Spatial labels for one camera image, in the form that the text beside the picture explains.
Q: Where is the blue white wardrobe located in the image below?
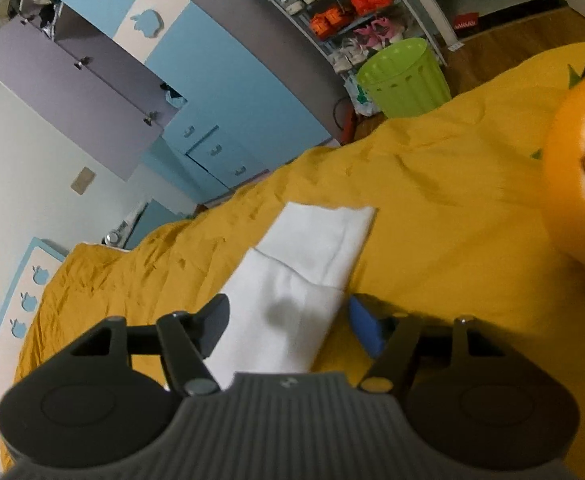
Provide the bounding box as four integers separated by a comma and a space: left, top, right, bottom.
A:
0, 0, 335, 204

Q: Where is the blue bedside table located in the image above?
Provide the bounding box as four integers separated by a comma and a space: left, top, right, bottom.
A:
102, 200, 187, 250

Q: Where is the shoe rack with shoes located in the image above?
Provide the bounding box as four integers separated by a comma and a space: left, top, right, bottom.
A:
246, 0, 459, 111

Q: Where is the green plastic bin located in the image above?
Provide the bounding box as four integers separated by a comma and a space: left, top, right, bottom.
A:
357, 38, 452, 118

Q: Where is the white blue apple headboard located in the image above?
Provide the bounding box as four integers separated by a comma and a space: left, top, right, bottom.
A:
0, 238, 65, 475

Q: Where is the mustard yellow bed cover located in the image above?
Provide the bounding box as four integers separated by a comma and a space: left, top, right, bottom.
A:
15, 42, 585, 479

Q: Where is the beige wall switch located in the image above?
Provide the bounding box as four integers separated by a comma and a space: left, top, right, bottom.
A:
70, 167, 96, 196

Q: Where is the white Nevada sweatshirt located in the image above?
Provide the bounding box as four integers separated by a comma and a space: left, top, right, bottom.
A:
206, 203, 376, 388

